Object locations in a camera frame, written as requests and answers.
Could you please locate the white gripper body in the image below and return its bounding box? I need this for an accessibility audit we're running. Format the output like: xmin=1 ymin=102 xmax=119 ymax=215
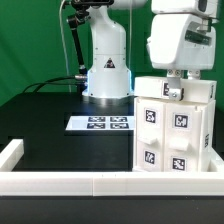
xmin=147 ymin=14 xmax=216 ymax=70

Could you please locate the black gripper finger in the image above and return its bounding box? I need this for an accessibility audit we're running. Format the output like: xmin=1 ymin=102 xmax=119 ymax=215
xmin=167 ymin=70 xmax=184 ymax=100
xmin=187 ymin=70 xmax=201 ymax=80

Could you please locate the white door panel with tags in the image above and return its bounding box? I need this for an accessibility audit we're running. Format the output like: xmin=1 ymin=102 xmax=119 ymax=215
xmin=135 ymin=97 xmax=165 ymax=172

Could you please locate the white cabinet body box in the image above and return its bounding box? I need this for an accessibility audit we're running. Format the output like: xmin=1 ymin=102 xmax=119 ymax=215
xmin=133 ymin=97 xmax=216 ymax=172

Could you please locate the white cabinet top block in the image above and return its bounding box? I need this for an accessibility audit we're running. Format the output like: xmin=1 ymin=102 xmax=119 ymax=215
xmin=134 ymin=76 xmax=217 ymax=103

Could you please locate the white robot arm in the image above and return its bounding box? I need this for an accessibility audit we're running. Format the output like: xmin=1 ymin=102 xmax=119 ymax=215
xmin=83 ymin=0 xmax=219 ymax=100

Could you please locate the black cable bundle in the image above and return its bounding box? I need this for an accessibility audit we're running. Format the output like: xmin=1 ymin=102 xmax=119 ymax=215
xmin=22 ymin=74 xmax=89 ymax=94

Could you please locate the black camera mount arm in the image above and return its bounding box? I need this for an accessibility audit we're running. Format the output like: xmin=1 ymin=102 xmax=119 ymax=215
xmin=66 ymin=0 xmax=114 ymax=81

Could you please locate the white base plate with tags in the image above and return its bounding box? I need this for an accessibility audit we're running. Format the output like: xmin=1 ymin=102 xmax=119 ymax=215
xmin=66 ymin=116 xmax=135 ymax=131

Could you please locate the white hanging cable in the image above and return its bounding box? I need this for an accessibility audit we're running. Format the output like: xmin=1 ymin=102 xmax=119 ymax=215
xmin=58 ymin=0 xmax=73 ymax=94

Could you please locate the white U-shaped fence wall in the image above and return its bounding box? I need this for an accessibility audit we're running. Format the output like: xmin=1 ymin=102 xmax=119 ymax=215
xmin=0 ymin=139 xmax=224 ymax=196

